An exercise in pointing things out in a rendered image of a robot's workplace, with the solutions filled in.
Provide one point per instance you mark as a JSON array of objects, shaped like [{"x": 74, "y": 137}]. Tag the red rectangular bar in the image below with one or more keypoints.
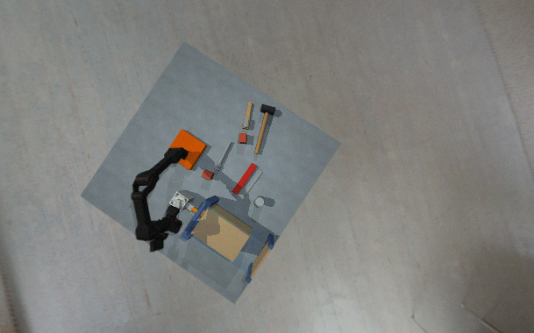
[{"x": 244, "y": 179}]

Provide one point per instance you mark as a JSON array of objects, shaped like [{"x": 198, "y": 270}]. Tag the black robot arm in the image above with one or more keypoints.
[{"x": 146, "y": 229}]

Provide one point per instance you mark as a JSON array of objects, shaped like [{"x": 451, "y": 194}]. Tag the blue rectangular frame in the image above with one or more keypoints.
[{"x": 196, "y": 216}]

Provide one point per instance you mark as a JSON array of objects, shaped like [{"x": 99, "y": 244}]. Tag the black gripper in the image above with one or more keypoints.
[{"x": 171, "y": 213}]

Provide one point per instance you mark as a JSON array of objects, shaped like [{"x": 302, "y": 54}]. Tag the black-headed mallet with wooden handle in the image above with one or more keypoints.
[{"x": 267, "y": 110}]

